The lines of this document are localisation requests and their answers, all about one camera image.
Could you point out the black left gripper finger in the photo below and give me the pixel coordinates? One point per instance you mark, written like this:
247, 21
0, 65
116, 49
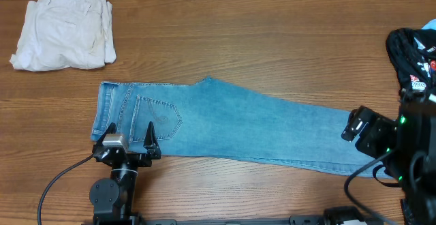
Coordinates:
111, 129
150, 140

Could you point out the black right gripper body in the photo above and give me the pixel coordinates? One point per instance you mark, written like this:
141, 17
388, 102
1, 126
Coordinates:
381, 137

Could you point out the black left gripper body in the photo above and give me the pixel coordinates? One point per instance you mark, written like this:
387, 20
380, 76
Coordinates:
141, 160

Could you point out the blue denim jeans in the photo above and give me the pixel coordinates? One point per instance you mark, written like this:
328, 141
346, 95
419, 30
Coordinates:
213, 118

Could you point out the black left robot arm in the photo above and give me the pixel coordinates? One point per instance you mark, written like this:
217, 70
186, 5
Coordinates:
112, 198

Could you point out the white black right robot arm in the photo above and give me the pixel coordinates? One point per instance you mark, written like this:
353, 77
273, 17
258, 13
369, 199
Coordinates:
404, 148

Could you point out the black printed garment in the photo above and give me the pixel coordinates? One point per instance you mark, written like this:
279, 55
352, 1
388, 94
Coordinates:
412, 54

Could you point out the folded white trousers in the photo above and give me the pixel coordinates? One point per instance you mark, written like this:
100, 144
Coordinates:
59, 34

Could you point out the light blue garment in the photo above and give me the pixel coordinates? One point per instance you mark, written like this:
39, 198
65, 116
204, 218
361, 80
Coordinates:
430, 25

